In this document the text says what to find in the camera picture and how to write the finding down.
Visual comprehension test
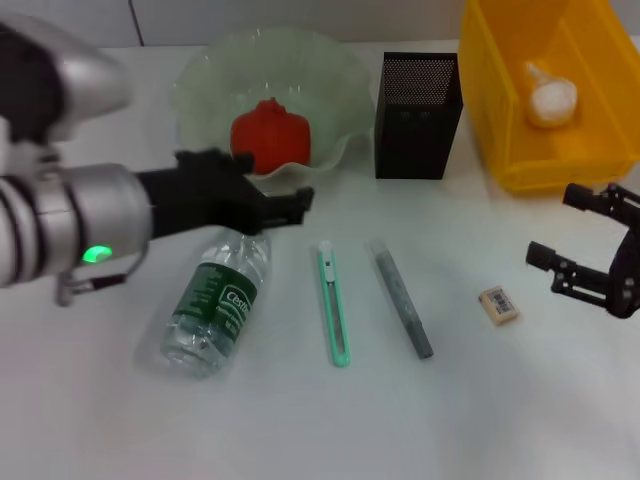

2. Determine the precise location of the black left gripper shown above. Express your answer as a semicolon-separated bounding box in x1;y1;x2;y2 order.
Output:
134;148;316;239

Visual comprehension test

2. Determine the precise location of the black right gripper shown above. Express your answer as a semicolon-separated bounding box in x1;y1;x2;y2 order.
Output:
524;182;640;320

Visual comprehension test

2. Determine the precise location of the red-orange toy fruit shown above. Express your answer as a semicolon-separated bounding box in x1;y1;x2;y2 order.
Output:
229;97;314;175

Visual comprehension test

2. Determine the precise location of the beige barcode eraser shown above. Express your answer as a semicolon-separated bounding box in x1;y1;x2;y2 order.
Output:
477;285;521;329

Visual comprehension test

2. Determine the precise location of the clear green-label water bottle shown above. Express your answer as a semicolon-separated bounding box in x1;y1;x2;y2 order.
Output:
159;229;274;379

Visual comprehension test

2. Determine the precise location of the mint green utility knife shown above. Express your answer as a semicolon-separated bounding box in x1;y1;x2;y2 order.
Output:
315;240;353;369

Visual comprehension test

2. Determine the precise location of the white paper ball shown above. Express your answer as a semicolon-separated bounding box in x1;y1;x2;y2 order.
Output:
522;59;582;130

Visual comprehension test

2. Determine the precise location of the gray marker pen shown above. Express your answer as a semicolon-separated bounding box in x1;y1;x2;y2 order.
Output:
368;238;435;361

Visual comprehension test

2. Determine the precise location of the pale green wavy fruit plate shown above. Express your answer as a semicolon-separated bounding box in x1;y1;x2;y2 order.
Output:
172;27;377;180

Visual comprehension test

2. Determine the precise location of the black mesh pen holder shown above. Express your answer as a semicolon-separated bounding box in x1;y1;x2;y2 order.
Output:
373;51;465;181

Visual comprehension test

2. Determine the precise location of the yellow plastic bin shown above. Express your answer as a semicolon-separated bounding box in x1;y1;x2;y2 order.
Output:
457;0;640;197

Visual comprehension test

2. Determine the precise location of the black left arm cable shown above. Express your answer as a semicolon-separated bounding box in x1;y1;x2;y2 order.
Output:
54;239;151;306

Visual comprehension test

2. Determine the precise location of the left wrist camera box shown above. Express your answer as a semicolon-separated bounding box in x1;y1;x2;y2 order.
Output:
0;14;132;151

